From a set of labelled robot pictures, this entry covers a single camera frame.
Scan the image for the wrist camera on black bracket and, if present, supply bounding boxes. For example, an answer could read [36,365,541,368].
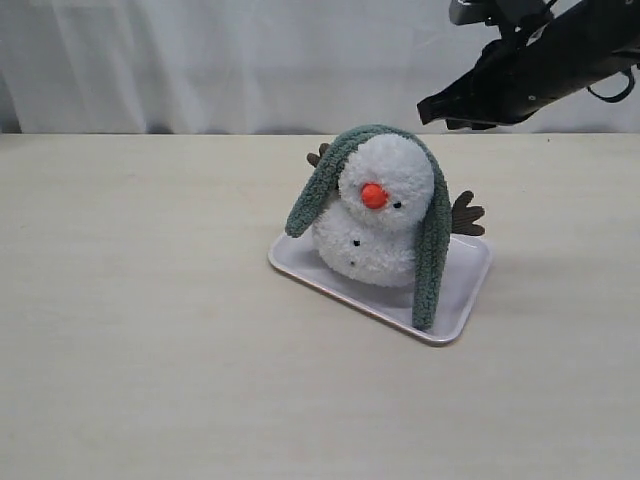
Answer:
[448,0,554,29]

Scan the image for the green fuzzy scarf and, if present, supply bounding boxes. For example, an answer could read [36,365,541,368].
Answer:
[284,124,451,333]

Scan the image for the white rectangular tray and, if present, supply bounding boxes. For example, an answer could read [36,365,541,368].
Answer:
[267,234,493,347]

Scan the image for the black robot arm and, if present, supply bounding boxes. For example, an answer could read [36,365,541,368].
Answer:
[417,1,639,130]

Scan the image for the white backdrop curtain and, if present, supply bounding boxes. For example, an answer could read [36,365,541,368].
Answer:
[0,0,640,136]

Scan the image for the white plush snowman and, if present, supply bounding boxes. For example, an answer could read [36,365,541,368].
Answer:
[306,134,487,289]

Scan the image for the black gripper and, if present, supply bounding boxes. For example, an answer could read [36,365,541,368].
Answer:
[417,34,555,130]

